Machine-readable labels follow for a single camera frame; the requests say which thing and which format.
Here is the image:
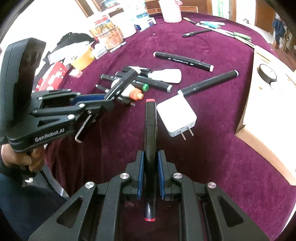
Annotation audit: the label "black marker red caps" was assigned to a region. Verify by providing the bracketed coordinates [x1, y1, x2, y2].
[144, 98, 157, 222]

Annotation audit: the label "thin black gel pen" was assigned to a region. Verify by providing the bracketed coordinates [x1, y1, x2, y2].
[95, 84, 137, 107]

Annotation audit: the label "white glue bottle orange cap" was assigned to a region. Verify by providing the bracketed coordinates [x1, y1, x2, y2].
[121, 84, 144, 100]

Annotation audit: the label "white charger block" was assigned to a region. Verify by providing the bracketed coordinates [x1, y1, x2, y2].
[157, 94, 197, 140]

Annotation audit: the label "black marker green caps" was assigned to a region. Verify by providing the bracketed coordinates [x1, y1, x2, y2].
[100, 73, 150, 92]

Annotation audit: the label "black marker teal cap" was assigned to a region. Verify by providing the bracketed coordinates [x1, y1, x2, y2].
[177, 70, 239, 96]

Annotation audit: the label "black marker pink caps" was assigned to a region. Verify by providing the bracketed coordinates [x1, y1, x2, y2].
[153, 51, 214, 72]

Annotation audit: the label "long black marker white cap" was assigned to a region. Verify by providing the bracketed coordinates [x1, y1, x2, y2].
[75, 66, 142, 143]

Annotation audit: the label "black tape roll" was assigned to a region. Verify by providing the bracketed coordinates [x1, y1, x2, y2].
[257, 64, 277, 85]

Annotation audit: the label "person's left hand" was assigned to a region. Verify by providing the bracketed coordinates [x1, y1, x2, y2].
[1, 144, 45, 172]

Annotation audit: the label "red paper box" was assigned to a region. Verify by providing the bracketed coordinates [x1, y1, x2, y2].
[35, 62, 68, 91]

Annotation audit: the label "yellow tape roll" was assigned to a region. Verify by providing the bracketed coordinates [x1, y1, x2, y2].
[71, 47, 95, 71]

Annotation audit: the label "metal tin can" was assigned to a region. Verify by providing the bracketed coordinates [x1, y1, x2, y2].
[89, 15, 123, 50]

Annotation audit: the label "maroon velvet tablecloth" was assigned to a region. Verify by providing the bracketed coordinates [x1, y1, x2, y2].
[45, 18, 295, 240]

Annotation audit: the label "cardboard tray box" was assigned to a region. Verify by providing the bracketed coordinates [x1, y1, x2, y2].
[235, 46, 295, 186]

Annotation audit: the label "pink sleeved bottle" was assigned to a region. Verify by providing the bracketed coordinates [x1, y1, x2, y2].
[158, 0, 183, 23]

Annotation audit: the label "white ruler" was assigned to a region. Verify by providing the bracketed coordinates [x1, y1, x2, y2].
[195, 23, 255, 48]

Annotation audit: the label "person in blue jacket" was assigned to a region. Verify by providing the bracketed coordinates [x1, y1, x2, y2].
[273, 18, 285, 49]

